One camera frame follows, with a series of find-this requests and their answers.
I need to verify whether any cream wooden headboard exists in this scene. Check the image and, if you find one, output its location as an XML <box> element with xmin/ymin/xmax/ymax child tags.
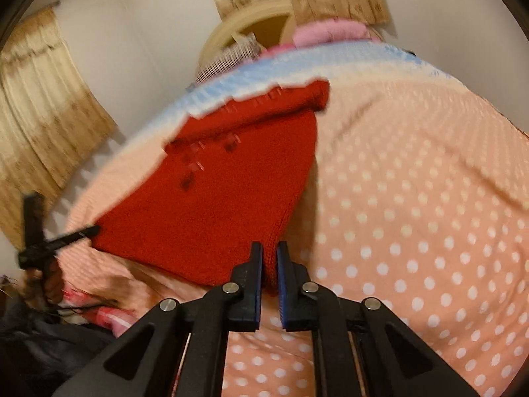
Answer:
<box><xmin>197</xmin><ymin>0</ymin><xmax>298</xmax><ymax>75</ymax></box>

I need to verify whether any pink cloth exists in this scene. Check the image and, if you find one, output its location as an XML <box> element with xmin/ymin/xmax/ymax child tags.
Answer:
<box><xmin>260</xmin><ymin>43</ymin><xmax>296</xmax><ymax>57</ymax></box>

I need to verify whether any striped pillow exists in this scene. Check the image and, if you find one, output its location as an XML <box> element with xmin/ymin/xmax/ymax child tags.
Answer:
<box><xmin>194</xmin><ymin>35</ymin><xmax>263</xmax><ymax>87</ymax></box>

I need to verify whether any pink pillow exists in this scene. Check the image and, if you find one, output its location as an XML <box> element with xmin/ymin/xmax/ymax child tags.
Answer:
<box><xmin>291</xmin><ymin>20</ymin><xmax>370</xmax><ymax>48</ymax></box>

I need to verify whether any polka-dot bed sheet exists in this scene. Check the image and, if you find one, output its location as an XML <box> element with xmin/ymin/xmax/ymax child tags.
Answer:
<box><xmin>62</xmin><ymin>39</ymin><xmax>529</xmax><ymax>397</ymax></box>

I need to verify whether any red plaid cloth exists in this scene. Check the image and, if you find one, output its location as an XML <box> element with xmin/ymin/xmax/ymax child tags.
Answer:
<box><xmin>58</xmin><ymin>287</ymin><xmax>139</xmax><ymax>337</ymax></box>

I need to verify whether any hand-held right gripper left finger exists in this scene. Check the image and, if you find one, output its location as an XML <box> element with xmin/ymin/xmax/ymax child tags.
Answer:
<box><xmin>52</xmin><ymin>242</ymin><xmax>264</xmax><ymax>397</ymax></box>

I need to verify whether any red knitted sweater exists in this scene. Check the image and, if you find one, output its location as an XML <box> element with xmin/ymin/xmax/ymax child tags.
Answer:
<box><xmin>93</xmin><ymin>78</ymin><xmax>331</xmax><ymax>296</ymax></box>

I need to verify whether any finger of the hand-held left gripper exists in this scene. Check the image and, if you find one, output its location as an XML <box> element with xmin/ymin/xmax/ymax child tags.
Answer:
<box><xmin>22</xmin><ymin>193</ymin><xmax>45</xmax><ymax>249</ymax></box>
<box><xmin>43</xmin><ymin>225</ymin><xmax>101</xmax><ymax>255</ymax></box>

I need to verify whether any person's left hand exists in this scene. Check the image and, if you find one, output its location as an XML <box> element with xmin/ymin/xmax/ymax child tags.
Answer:
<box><xmin>22</xmin><ymin>265</ymin><xmax>66</xmax><ymax>310</ymax></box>

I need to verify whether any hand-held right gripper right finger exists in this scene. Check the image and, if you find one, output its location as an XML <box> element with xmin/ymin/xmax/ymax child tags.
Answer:
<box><xmin>276</xmin><ymin>241</ymin><xmax>482</xmax><ymax>397</ymax></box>

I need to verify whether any dark cloth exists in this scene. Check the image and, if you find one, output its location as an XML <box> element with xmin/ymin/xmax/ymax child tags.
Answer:
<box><xmin>0</xmin><ymin>298</ymin><xmax>116</xmax><ymax>397</ymax></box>

